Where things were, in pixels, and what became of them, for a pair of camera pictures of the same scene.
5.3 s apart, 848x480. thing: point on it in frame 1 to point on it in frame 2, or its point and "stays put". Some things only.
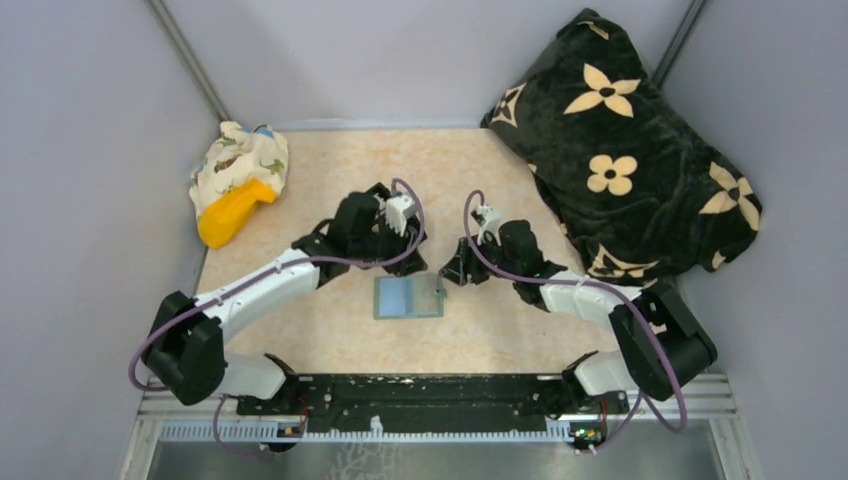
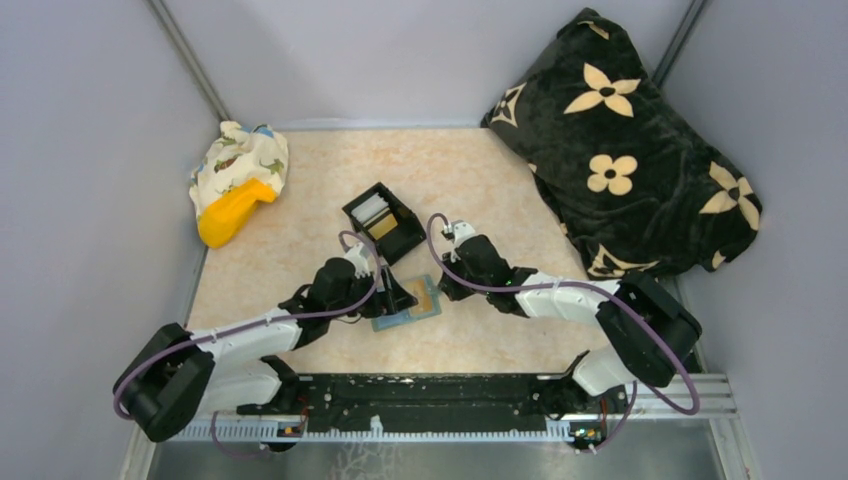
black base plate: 432,403 stays put
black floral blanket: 637,191 stays put
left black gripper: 395,245 to 385,295
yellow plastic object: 225,217 stays put
